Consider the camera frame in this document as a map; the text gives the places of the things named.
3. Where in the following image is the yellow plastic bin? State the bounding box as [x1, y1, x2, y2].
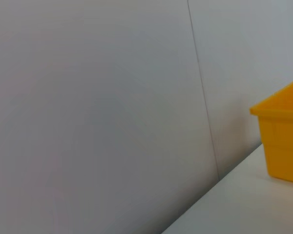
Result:
[249, 80, 293, 185]

